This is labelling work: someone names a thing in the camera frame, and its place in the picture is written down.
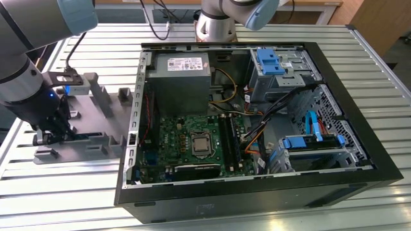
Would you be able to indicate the grey metal disk bay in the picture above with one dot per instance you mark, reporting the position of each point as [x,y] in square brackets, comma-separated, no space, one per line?
[279,163]
[265,89]

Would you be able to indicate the wooden cabinet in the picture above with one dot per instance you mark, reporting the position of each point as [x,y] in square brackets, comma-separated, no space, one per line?
[379,24]

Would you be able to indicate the wooden desk white legs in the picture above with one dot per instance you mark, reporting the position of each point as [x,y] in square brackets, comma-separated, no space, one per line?
[328,14]

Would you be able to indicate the hard disk in blue carrier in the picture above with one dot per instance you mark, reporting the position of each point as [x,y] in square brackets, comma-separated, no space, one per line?
[293,142]

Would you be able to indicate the black RAM slot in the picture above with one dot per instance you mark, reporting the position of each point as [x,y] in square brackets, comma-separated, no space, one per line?
[224,142]
[229,142]

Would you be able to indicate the grey parts rack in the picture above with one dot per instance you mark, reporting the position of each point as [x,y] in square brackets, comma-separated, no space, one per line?
[96,115]

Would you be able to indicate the black PC case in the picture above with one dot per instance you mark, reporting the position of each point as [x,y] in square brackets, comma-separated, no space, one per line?
[224,199]

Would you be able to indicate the green motherboard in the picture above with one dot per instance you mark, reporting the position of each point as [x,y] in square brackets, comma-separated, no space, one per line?
[169,134]

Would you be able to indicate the blue RAM stick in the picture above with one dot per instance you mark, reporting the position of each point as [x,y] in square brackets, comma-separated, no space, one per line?
[82,137]

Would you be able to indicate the silver CPU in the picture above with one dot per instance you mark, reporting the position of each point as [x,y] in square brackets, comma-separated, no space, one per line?
[201,145]

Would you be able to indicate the grey power supply unit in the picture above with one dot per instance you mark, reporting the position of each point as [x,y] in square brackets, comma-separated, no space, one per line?
[179,91]

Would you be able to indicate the blue expansion slot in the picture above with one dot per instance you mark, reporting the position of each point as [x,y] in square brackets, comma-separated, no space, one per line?
[151,157]

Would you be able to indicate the empty blue disk carrier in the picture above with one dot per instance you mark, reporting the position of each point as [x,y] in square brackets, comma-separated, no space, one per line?
[269,62]

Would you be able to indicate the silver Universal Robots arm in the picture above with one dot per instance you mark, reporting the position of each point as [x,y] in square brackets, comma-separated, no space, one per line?
[18,72]

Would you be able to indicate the black graphics card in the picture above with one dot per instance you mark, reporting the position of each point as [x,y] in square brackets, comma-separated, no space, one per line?
[195,169]

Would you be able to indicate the CPU socket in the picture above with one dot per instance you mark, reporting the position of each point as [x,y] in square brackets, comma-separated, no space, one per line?
[192,144]

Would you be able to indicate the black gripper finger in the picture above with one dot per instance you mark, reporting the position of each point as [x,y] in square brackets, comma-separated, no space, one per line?
[68,132]
[48,134]

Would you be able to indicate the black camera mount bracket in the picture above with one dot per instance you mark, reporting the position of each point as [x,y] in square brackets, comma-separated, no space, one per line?
[50,78]

